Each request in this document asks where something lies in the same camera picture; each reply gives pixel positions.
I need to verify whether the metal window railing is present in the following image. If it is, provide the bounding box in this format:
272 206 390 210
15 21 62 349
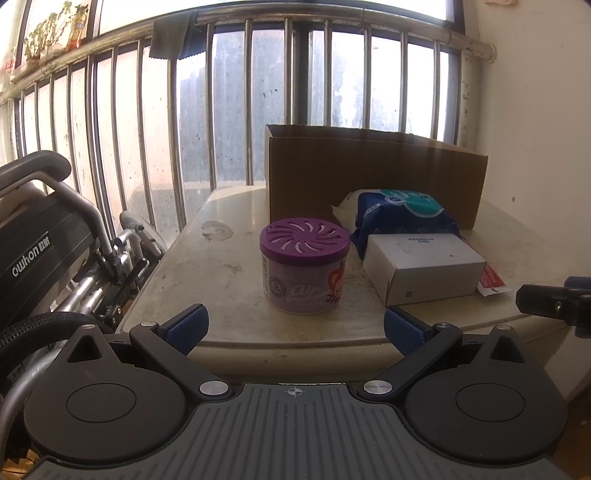
0 7 498 241

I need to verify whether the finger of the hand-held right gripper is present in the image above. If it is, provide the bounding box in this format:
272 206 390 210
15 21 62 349
516 276 591 340

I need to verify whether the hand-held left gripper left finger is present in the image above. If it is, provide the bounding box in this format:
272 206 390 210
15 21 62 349
63 303 232 401

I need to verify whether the blue wet wipes packet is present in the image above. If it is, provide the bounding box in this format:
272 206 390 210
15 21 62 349
349 187 462 259

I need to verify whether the white plastic bag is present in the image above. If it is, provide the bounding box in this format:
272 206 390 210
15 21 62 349
330 189 384 234

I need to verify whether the folded black wheelchair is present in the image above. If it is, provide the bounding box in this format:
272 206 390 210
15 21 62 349
0 150 169 462

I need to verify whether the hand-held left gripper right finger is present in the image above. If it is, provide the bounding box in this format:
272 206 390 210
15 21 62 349
362 306 533 398

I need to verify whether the brown cardboard box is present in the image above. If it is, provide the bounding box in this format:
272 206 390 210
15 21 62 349
264 124 489 232

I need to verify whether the orange bottle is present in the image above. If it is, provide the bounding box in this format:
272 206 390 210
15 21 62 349
67 4 89 51

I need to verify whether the purple air freshener can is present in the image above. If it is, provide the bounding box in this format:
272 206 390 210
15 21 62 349
259 218 350 316

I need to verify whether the white rectangular box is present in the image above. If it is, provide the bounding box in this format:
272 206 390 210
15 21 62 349
362 232 488 308

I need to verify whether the green potted plant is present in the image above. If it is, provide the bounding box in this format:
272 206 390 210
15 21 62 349
22 2 75 63

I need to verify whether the red and white sachet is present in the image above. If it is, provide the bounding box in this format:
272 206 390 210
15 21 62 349
478 261 513 296

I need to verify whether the grey cloth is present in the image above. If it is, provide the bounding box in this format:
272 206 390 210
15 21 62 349
148 11 204 61

